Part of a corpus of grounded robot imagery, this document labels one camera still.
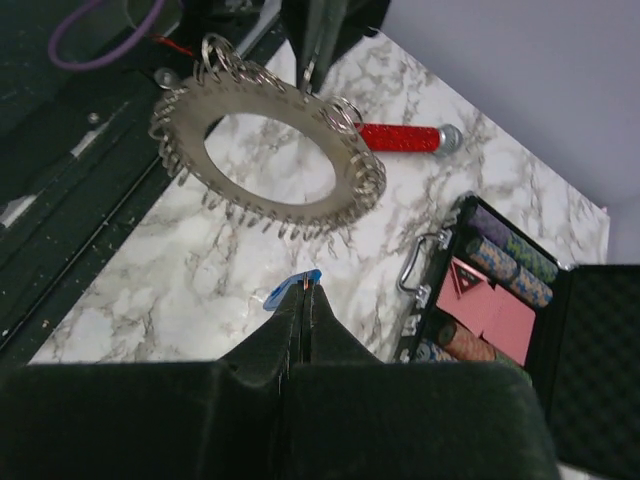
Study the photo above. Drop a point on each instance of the pink playing card deck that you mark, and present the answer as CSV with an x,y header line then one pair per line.
x,y
487,310

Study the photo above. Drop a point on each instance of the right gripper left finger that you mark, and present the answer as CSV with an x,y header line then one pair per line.
x,y
165,420

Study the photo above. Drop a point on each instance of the red toy microphone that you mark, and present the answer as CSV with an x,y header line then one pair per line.
x,y
438,141

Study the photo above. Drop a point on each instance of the black poker chip case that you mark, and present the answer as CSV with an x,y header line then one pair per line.
x,y
583,357

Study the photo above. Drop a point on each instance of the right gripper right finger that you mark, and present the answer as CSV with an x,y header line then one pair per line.
x,y
348,415

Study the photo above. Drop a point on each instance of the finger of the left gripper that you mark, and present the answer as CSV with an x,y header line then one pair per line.
x,y
302,23
342,24

